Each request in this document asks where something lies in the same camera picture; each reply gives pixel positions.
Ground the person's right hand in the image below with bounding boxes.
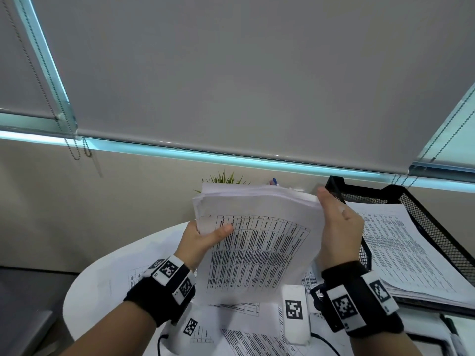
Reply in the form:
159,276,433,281
315,187,365,273

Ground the person's left hand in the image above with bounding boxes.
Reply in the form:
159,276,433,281
173,220,235,271

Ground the black mesh paper tray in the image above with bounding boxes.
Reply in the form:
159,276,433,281
325,176,475,317

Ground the pile of papers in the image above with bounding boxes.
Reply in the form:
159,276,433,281
128,263,357,356

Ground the person's left forearm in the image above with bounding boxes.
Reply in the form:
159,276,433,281
61,300,158,356

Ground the person's right forearm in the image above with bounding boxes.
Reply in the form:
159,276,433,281
348,331,424,356

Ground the black left wristband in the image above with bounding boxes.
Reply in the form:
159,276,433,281
123,255,196,327

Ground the black wristband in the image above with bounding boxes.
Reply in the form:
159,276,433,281
310,260,405,338
123,255,196,327

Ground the potted green plant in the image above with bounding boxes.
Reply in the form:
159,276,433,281
194,170,251,193

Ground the glass window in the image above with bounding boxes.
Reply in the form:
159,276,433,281
0,0,475,193

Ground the white table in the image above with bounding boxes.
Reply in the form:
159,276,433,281
62,222,475,356

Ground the black right wristband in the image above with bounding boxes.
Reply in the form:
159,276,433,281
310,260,405,338

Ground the black marker pen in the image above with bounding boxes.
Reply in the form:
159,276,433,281
441,314,475,356

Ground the wide grey roller blind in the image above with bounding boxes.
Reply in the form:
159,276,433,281
29,0,475,175

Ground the grey low cabinet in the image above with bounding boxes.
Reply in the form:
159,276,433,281
0,268,64,356

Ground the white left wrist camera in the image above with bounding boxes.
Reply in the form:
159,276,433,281
163,306,201,353

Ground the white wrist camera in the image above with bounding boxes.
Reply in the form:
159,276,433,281
163,306,201,353
280,284,312,346

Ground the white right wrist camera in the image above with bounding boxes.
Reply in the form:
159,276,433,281
280,284,312,346

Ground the metal bead chain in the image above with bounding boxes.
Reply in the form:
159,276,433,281
0,0,93,161
391,103,475,188

